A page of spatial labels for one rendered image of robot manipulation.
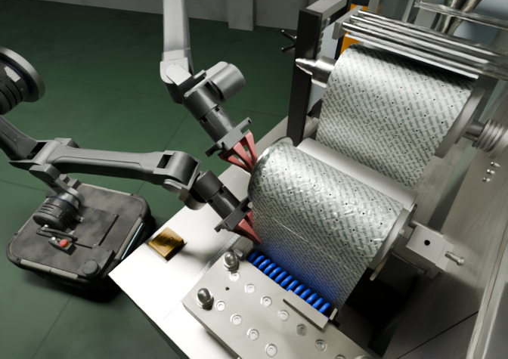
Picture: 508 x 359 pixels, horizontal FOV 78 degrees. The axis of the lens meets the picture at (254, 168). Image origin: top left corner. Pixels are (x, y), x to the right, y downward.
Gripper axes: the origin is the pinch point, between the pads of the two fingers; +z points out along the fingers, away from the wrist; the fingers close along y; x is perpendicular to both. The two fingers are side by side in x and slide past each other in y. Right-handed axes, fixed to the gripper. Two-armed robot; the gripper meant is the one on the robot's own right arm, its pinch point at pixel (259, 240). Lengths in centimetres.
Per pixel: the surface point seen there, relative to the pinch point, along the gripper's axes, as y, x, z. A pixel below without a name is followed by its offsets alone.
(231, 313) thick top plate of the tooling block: 15.0, -1.7, 6.0
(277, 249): 0.3, 4.2, 3.4
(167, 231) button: 7.8, -26.6, -16.2
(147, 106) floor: -88, -189, -113
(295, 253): 0.3, 9.5, 5.3
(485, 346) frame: 13, 48, 8
